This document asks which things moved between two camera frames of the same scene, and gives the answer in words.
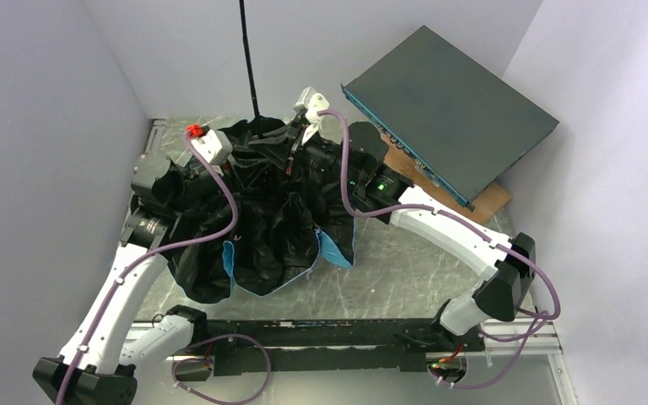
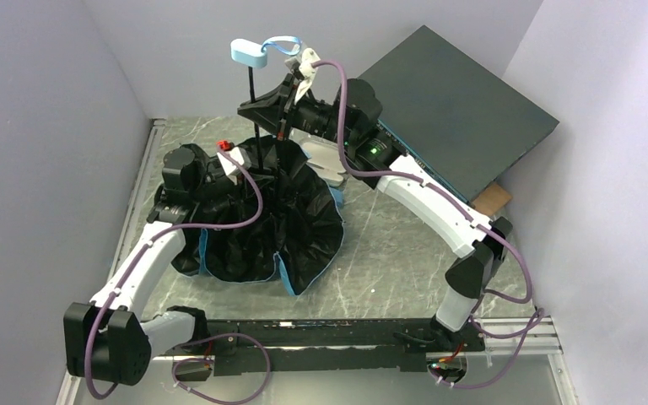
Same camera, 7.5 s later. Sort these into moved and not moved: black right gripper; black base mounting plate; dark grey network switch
Moved: black right gripper
Not moved: dark grey network switch; black base mounting plate
